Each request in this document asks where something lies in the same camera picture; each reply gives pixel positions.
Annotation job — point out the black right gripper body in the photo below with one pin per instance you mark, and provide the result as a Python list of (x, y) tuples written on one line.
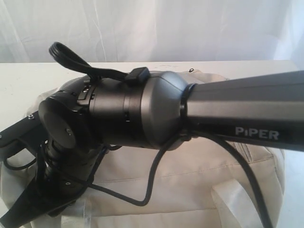
[(66, 151)]

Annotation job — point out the beige fabric duffel bag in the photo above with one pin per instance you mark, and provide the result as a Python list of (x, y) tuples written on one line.
[(198, 185)]

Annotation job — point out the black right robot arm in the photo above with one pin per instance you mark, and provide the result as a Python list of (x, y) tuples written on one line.
[(155, 109)]

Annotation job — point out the white backdrop curtain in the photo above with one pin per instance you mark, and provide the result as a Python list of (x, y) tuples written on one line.
[(153, 30)]

